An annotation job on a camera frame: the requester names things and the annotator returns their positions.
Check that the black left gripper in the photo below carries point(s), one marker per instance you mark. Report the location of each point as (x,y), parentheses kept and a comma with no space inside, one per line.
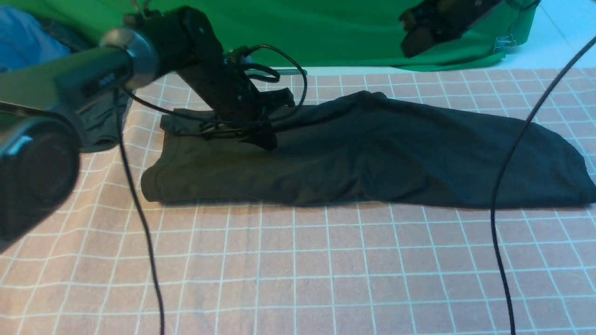
(240,109)

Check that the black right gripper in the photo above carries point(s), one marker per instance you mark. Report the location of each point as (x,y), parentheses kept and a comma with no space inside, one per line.
(435,22)

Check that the dark gray long-sleeve shirt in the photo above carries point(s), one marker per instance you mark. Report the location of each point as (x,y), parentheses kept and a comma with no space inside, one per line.
(364,146)

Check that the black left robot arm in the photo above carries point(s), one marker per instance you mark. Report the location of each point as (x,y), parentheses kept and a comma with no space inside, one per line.
(42,132)

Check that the dark green flat strip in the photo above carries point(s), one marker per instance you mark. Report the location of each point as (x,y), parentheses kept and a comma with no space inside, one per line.
(287,72)

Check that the clear binder clip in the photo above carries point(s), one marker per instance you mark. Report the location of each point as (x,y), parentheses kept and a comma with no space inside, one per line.
(504,44)

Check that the green backdrop cloth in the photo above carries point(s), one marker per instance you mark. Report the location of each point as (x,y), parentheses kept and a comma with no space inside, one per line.
(356,33)

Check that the dark crumpled garment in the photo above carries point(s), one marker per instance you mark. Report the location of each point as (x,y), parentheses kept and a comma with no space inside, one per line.
(98,120)

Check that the blue crumpled garment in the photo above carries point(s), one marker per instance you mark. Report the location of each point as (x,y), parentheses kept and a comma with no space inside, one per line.
(23,43)

